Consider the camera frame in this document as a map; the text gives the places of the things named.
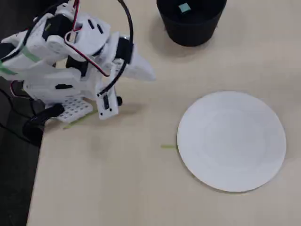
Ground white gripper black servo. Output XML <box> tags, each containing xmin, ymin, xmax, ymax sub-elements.
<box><xmin>101</xmin><ymin>31</ymin><xmax>157</xmax><ymax>83</ymax></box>

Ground green cube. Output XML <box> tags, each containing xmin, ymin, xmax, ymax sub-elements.
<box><xmin>178</xmin><ymin>2</ymin><xmax>190</xmax><ymax>14</ymax></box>

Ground black table clamp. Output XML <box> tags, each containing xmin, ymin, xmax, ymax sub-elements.
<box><xmin>22</xmin><ymin>103</ymin><xmax>65</xmax><ymax>145</ymax></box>

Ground white paper plate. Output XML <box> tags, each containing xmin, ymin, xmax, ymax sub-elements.
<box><xmin>176</xmin><ymin>91</ymin><xmax>287</xmax><ymax>193</ymax></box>

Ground red and white wires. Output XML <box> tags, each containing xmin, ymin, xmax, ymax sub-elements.
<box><xmin>63</xmin><ymin>0</ymin><xmax>110</xmax><ymax>77</ymax></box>

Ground thick black camera cable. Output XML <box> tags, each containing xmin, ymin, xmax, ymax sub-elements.
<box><xmin>97</xmin><ymin>0</ymin><xmax>135</xmax><ymax>96</ymax></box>

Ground white perforated base plate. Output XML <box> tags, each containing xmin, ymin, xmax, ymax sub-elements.
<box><xmin>56</xmin><ymin>96</ymin><xmax>94</xmax><ymax>123</ymax></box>

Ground long green tape strip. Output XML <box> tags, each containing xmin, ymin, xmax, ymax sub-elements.
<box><xmin>62</xmin><ymin>110</ymin><xmax>98</xmax><ymax>129</ymax></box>

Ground green tape band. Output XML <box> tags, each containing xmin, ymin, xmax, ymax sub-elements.
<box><xmin>20</xmin><ymin>44</ymin><xmax>42</xmax><ymax>63</ymax></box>
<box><xmin>0</xmin><ymin>61</ymin><xmax>19</xmax><ymax>76</ymax></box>

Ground black round bin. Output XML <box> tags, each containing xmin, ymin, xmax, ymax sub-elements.
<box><xmin>156</xmin><ymin>0</ymin><xmax>228</xmax><ymax>47</ymax></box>

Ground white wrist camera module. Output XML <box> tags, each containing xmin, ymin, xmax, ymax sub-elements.
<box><xmin>95</xmin><ymin>86</ymin><xmax>123</xmax><ymax>121</ymax></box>

